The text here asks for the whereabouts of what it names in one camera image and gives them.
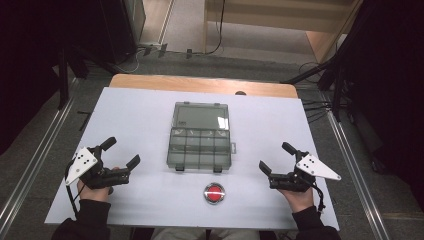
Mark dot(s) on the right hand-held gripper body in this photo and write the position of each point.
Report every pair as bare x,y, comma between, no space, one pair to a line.
305,173

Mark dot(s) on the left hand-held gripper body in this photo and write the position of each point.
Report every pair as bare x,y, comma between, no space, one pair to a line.
87,167

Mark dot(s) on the red round badge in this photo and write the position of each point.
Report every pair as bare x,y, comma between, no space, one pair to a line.
214,193

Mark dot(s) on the clear plastic compartment box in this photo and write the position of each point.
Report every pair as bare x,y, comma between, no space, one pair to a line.
200,136

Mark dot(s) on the person's left hand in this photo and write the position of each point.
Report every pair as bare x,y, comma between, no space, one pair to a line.
95,191

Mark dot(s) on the person's right hand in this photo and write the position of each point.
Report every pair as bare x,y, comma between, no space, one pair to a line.
299,199

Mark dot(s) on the white table mat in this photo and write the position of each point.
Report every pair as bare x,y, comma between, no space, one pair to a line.
116,133

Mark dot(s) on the black metal stand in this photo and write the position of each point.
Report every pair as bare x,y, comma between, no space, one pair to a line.
333,73
63,80

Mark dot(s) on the wooden table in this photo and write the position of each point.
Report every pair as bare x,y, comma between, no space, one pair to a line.
200,84

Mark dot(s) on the wooden cabinet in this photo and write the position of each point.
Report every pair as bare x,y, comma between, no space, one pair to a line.
266,16

